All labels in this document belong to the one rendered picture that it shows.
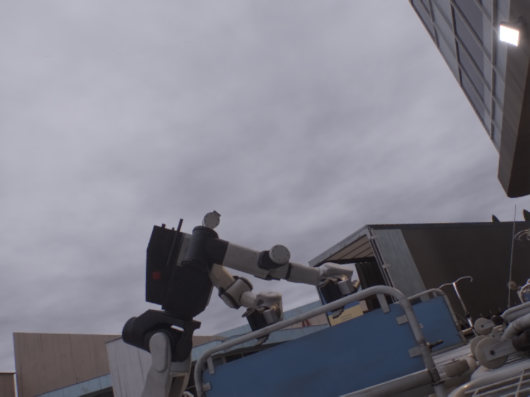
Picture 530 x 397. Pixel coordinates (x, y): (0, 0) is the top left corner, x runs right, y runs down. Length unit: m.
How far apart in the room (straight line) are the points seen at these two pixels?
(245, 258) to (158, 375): 0.56
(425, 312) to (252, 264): 1.94
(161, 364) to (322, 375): 0.66
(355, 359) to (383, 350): 0.08
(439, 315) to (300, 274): 1.82
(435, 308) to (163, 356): 2.07
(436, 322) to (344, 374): 2.00
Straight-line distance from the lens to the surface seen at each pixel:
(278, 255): 1.58
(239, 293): 1.94
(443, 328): 3.29
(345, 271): 1.65
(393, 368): 1.31
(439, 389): 1.28
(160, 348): 1.77
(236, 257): 1.57
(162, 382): 1.78
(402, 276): 11.93
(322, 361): 1.36
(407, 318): 1.30
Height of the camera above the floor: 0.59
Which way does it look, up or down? 23 degrees up
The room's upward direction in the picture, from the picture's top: 18 degrees counter-clockwise
